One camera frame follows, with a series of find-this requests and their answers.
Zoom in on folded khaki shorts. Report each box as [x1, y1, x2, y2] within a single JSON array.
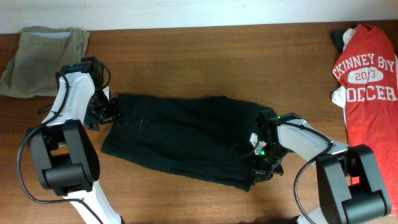
[[1, 26, 90, 98]]

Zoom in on black shorts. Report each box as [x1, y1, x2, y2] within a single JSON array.
[[101, 94, 276, 192]]

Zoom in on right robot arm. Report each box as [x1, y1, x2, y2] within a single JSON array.
[[249, 111, 392, 224]]

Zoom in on dark garment at table corner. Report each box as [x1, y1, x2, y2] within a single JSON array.
[[330, 30, 345, 53]]

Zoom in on red soccer t-shirt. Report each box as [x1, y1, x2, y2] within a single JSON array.
[[332, 24, 397, 216]]

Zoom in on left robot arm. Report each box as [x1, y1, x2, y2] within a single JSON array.
[[17, 57, 124, 223]]

